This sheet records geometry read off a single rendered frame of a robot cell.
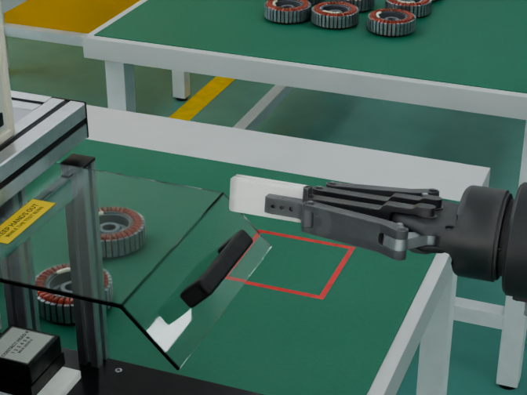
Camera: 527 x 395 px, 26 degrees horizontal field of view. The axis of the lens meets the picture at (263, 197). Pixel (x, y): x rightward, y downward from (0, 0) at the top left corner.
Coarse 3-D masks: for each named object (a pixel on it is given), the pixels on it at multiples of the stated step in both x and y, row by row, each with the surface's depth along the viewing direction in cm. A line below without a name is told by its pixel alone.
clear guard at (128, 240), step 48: (48, 192) 123; (96, 192) 123; (144, 192) 123; (192, 192) 123; (48, 240) 114; (96, 240) 114; (144, 240) 114; (192, 240) 115; (48, 288) 106; (96, 288) 106; (144, 288) 107; (240, 288) 117; (192, 336) 108
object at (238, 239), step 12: (228, 240) 116; (240, 240) 115; (252, 240) 116; (228, 252) 112; (240, 252) 114; (216, 264) 110; (228, 264) 111; (204, 276) 108; (216, 276) 109; (192, 288) 108; (204, 288) 108; (192, 300) 109
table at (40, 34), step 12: (12, 0) 296; (24, 0) 302; (12, 24) 439; (12, 36) 438; (24, 36) 436; (36, 36) 434; (48, 36) 432; (60, 36) 430; (72, 36) 428; (180, 72) 417; (180, 84) 420; (180, 96) 422
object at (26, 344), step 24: (0, 336) 124; (24, 336) 124; (48, 336) 124; (0, 360) 121; (24, 360) 120; (48, 360) 123; (0, 384) 122; (24, 384) 120; (48, 384) 123; (72, 384) 124
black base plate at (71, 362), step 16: (64, 352) 148; (80, 368) 144; (96, 368) 144; (112, 368) 144; (128, 368) 144; (144, 368) 144; (80, 384) 142; (96, 384) 142; (112, 384) 142; (128, 384) 142; (144, 384) 142; (160, 384) 142; (176, 384) 142; (192, 384) 142; (208, 384) 142
